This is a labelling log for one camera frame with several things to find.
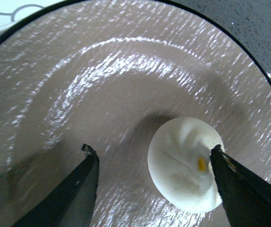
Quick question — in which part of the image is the beige plate black rim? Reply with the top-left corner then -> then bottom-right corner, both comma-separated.
0,0 -> 271,227

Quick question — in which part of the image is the white bear serving tray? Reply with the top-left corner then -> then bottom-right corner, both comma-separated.
0,0 -> 59,34

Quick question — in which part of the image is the white steamed bun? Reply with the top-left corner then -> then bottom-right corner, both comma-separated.
147,117 -> 223,213

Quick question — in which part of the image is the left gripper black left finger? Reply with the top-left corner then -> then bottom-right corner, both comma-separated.
13,144 -> 99,227

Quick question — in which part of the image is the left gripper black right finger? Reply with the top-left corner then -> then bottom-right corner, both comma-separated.
210,145 -> 271,227

